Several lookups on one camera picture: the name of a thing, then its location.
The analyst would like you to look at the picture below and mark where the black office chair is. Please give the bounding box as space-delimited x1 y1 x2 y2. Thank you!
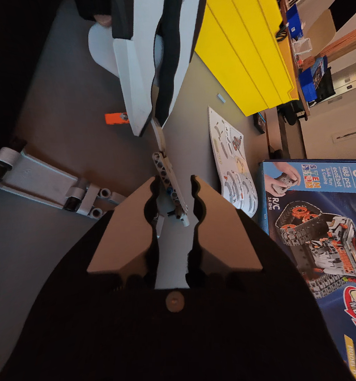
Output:
278 100 309 126

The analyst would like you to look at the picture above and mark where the blue toy kit box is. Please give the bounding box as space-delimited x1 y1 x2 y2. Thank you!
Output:
258 159 356 381

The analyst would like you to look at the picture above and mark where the black flat box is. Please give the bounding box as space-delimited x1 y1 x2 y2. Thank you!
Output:
253 112 267 135

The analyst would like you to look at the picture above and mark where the yellow plastic bin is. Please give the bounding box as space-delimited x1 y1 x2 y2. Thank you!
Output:
194 0 300 117

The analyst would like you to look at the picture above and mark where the grey desk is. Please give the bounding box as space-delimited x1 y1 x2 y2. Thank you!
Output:
0 0 289 381

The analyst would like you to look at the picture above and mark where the grey curved panel assembly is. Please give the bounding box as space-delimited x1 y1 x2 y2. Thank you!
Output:
0 138 127 221

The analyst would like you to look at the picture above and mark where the person's left hand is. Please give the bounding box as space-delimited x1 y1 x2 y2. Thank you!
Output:
94 13 114 28

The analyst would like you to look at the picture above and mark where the white instruction booklet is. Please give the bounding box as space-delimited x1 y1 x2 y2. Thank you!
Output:
208 106 258 218

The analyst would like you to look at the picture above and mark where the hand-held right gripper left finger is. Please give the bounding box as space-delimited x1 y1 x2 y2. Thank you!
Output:
87 176 161 288

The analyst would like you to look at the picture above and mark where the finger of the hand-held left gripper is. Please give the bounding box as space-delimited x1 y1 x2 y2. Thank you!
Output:
113 0 166 137
153 0 207 128

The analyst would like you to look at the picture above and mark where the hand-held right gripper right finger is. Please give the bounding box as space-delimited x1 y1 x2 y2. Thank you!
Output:
185 175 263 288

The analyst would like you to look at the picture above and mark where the orange connector piece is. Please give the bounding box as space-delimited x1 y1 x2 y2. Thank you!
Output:
104 112 130 125

